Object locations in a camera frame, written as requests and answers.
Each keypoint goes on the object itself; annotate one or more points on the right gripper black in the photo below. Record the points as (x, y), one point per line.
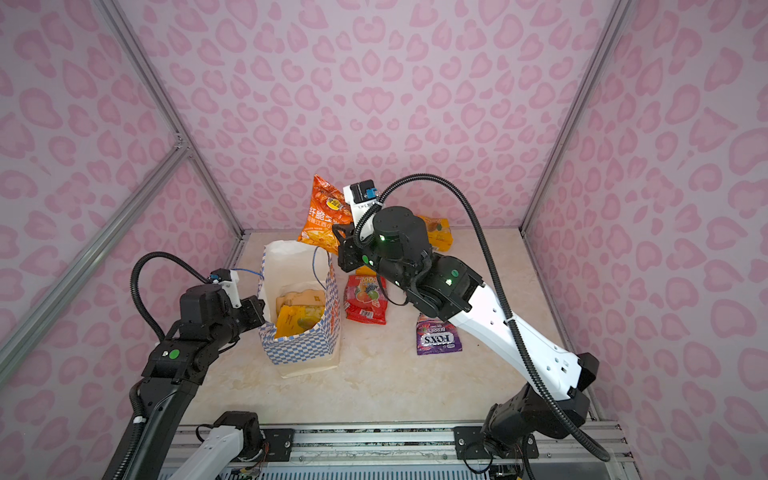
(348, 259)

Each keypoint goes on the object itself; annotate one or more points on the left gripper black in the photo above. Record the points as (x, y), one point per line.
(254, 307)

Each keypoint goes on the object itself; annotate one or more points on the tan kraft snack pouch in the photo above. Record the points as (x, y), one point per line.
(307, 298)

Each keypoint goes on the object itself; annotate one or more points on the blue checkered paper bag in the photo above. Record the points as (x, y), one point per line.
(302, 334)

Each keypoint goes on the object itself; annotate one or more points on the orange corn chips bag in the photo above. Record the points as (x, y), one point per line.
(327, 208)

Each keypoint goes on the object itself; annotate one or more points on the purple Fox's candy bag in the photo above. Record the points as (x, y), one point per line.
(435, 337)

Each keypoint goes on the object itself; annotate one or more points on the yellow mango snack bag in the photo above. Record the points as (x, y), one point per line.
(295, 320)

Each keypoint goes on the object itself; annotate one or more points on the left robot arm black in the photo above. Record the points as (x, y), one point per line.
(174, 371)

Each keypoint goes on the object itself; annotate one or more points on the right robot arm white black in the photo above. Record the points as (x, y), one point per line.
(552, 402)

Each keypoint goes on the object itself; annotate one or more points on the red fruit snack bag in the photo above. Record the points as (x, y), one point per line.
(365, 301)

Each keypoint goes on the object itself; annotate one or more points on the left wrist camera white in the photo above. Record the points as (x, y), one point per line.
(228, 280)

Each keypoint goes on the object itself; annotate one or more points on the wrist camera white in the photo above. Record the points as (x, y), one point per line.
(228, 280)
(360, 196)

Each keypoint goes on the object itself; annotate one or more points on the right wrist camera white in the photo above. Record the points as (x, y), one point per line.
(360, 196)

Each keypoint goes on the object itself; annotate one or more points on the aluminium diagonal frame bar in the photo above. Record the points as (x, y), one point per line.
(36, 323)

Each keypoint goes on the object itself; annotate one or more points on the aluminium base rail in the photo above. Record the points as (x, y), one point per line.
(427, 450)

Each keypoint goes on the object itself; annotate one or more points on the aluminium frame rail left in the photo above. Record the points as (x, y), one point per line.
(129, 42)

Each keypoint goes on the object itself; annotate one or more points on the aluminium frame post right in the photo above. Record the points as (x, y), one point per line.
(620, 14)

